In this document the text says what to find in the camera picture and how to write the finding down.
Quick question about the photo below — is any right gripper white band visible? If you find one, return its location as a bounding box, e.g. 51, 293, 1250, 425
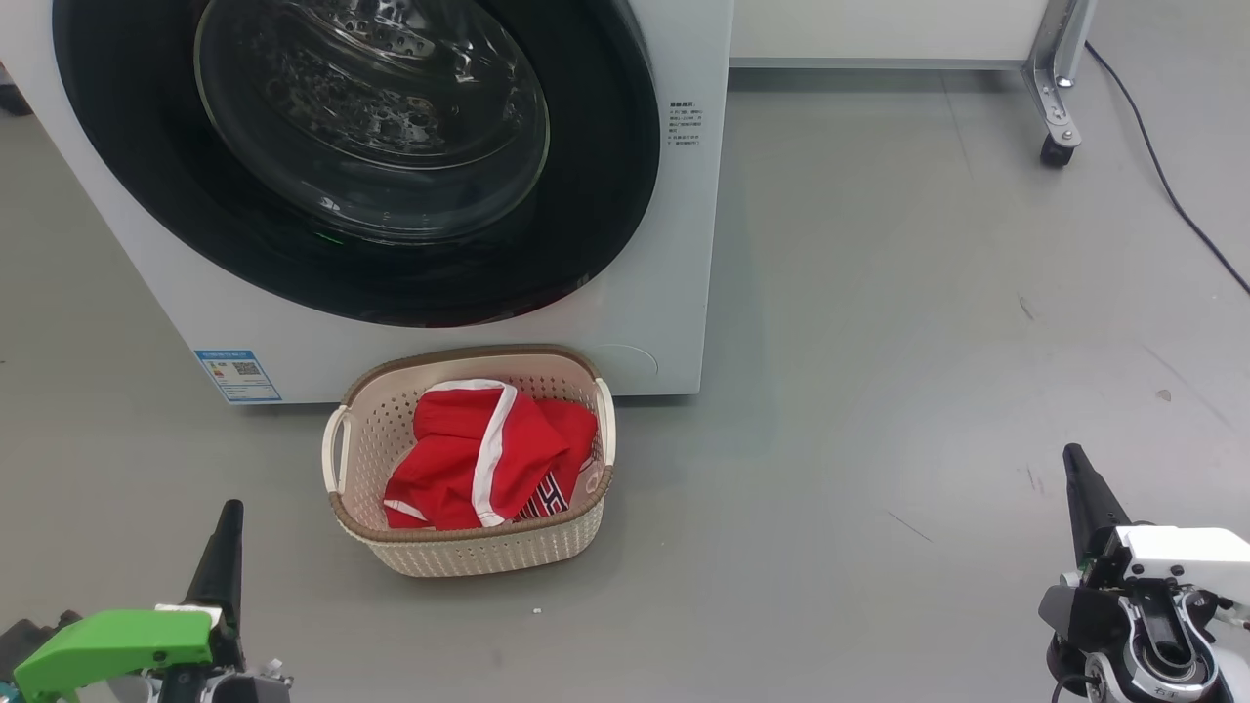
1037, 443, 1250, 658

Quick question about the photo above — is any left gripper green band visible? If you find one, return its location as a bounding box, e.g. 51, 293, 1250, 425
12, 499, 246, 703

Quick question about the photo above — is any red and white garment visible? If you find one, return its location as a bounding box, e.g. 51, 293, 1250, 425
382, 378, 600, 532

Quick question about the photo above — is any washing machine door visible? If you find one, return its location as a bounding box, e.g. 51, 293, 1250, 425
51, 0, 663, 329

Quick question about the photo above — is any cream perforated laundry basket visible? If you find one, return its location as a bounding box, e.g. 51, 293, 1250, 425
321, 343, 618, 579

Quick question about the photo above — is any white front-load washing machine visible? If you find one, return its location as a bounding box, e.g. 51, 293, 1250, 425
0, 0, 736, 407

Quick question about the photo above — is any perforated steel washer drum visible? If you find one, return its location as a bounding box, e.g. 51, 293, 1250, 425
195, 0, 551, 245

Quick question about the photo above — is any blue energy label sticker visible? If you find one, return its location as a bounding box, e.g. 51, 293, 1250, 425
192, 348, 284, 405

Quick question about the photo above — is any white cabinet panel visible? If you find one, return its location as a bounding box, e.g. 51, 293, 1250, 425
729, 0, 1049, 71

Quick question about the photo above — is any thin black floor cable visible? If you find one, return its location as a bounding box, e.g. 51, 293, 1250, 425
1083, 39, 1250, 294

